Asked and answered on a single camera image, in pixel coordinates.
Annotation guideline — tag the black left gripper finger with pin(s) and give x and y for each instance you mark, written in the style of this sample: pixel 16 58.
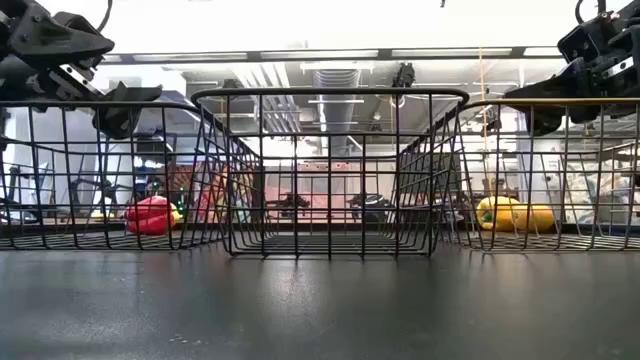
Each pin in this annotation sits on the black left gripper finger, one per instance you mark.
pixel 125 105
pixel 60 42

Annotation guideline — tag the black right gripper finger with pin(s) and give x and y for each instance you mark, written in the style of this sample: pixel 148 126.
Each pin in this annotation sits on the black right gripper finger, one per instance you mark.
pixel 560 95
pixel 610 111

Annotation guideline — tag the red bell pepper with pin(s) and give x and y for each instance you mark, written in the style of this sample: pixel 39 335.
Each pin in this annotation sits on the red bell pepper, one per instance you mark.
pixel 150 217

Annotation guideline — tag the yellow oval fruit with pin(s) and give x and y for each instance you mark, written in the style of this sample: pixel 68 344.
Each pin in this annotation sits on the yellow oval fruit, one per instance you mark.
pixel 537 218

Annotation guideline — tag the black background robot arm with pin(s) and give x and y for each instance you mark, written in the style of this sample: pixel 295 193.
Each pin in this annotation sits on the black background robot arm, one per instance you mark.
pixel 370 202
pixel 287 202

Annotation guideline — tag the small yellow fruit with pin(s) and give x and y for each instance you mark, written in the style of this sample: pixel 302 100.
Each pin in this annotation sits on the small yellow fruit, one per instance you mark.
pixel 176 214

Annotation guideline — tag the yellow bell pepper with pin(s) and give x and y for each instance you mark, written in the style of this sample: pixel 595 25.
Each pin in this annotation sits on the yellow bell pepper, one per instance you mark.
pixel 492 212

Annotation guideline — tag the black hanging ceiling camera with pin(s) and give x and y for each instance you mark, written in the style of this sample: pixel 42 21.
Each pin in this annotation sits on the black hanging ceiling camera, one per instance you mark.
pixel 404 75

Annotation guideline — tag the overhead frame beam with lights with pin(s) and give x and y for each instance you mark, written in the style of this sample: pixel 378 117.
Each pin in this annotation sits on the overhead frame beam with lights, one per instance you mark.
pixel 385 53

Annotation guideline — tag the grey corrugated ventilation duct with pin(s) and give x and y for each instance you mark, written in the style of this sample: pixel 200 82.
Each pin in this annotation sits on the grey corrugated ventilation duct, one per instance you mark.
pixel 336 110

